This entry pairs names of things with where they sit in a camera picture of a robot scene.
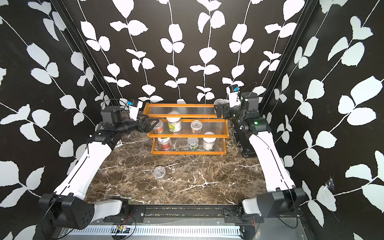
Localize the white green label jar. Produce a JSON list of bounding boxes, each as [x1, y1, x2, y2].
[[167, 118, 182, 133]]

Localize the small clear seed jar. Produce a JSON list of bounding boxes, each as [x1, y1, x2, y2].
[[191, 120, 203, 135]]

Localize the clear jar purple seeds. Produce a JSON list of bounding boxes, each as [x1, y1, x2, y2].
[[153, 166, 166, 180]]

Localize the clear jar yellow label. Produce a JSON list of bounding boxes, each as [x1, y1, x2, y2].
[[214, 99, 230, 106]]

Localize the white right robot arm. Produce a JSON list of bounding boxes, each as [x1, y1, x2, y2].
[[144, 88, 305, 218]]

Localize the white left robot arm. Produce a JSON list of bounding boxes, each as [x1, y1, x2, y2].
[[39, 106, 160, 230]]

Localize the red tomato seed jar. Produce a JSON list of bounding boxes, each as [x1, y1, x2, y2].
[[158, 138, 172, 151]]

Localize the white text label jar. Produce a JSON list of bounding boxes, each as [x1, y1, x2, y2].
[[203, 138, 216, 151]]

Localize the orange three-tier shelf rack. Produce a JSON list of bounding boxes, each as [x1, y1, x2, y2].
[[144, 103, 230, 155]]

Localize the black flat case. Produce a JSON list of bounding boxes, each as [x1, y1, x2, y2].
[[233, 122, 257, 158]]

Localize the green vegetable tin can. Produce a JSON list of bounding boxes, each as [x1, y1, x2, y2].
[[187, 138, 199, 151]]

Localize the small green circuit board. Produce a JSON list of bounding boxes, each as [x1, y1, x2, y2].
[[113, 225, 131, 236]]

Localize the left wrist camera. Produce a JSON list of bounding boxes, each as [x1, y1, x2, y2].
[[126, 100, 143, 121]]

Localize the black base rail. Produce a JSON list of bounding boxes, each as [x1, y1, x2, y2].
[[101, 203, 304, 224]]

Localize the white slotted cable duct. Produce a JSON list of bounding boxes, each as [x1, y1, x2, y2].
[[69, 226, 242, 238]]

